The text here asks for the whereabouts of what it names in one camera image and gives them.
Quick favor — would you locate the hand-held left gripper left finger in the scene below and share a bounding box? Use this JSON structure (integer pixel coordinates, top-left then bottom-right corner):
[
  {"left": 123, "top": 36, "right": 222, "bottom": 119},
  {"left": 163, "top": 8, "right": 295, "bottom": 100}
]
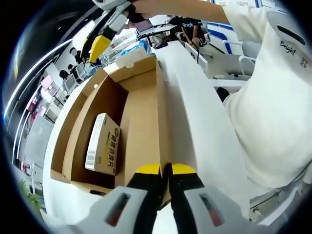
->
[{"left": 68, "top": 163, "right": 168, "bottom": 234}]

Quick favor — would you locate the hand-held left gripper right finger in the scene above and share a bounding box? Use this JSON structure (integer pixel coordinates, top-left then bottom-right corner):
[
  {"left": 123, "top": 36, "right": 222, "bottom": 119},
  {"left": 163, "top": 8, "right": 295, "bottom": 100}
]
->
[{"left": 167, "top": 162, "right": 254, "bottom": 234}]

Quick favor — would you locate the white medicine carton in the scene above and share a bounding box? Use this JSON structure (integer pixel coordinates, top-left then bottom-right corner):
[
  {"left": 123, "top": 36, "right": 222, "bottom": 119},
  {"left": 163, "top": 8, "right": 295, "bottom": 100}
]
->
[{"left": 84, "top": 112, "right": 122, "bottom": 176}]

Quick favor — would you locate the brown cardboard shoe box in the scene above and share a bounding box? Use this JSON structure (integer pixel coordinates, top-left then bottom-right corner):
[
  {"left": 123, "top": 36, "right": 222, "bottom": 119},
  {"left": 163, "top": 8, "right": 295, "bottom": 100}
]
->
[{"left": 50, "top": 56, "right": 173, "bottom": 212}]

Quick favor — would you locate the person's right hand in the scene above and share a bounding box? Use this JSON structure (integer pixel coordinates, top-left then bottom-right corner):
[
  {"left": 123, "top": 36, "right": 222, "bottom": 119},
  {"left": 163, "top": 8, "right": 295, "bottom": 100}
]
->
[{"left": 129, "top": 0, "right": 159, "bottom": 20}]

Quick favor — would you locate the grey laptop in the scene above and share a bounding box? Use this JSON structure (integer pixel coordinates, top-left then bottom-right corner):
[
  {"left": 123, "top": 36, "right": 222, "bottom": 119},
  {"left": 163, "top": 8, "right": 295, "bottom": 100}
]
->
[{"left": 135, "top": 19, "right": 156, "bottom": 34}]

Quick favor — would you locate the pink display screen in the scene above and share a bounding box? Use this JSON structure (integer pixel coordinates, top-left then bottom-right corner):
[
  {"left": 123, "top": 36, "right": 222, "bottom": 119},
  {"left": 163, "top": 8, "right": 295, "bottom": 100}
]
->
[{"left": 40, "top": 74, "right": 56, "bottom": 91}]

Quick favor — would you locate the green potted plant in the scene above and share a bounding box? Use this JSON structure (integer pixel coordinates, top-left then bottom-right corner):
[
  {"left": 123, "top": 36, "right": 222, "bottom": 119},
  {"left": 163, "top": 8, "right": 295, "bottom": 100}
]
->
[{"left": 19, "top": 179, "right": 43, "bottom": 215}]

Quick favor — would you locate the white desk partition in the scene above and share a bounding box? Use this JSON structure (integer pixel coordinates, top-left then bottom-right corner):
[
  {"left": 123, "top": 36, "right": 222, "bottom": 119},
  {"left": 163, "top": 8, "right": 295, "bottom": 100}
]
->
[{"left": 24, "top": 117, "right": 54, "bottom": 169}]

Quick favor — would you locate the dark rounded object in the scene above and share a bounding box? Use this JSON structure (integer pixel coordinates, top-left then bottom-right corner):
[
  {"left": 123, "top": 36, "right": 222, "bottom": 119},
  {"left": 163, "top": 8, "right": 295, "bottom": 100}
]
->
[{"left": 215, "top": 87, "right": 230, "bottom": 102}]

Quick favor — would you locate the white office chair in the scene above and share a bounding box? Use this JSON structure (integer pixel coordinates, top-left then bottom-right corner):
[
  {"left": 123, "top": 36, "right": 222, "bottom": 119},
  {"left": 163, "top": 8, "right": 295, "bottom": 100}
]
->
[{"left": 223, "top": 40, "right": 258, "bottom": 80}]

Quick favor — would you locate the white chest device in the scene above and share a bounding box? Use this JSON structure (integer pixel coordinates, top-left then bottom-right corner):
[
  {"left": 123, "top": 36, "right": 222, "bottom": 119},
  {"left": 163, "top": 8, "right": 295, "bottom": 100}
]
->
[{"left": 267, "top": 11, "right": 308, "bottom": 58}]

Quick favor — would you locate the black device cable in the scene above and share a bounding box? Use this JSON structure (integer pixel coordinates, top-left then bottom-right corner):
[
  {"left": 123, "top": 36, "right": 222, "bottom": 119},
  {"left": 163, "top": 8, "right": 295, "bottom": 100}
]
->
[{"left": 250, "top": 168, "right": 309, "bottom": 210}]

